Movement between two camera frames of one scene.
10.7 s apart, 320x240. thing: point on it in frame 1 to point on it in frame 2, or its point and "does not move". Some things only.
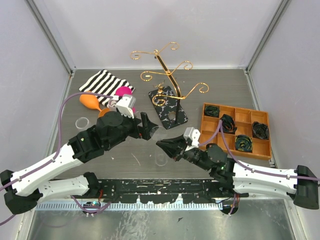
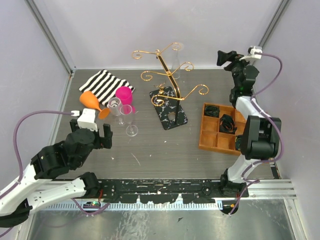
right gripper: x=174 y=147 to x=223 y=57
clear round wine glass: x=112 y=105 does not move
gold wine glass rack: x=166 y=99 does not move
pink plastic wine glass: x=125 y=90 does not move
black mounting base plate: x=194 y=191 does not move
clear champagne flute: x=159 y=133 to x=177 y=47
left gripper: x=148 y=125 to x=105 y=141
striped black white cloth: x=106 y=82 does not move
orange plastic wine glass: x=92 y=101 does not move
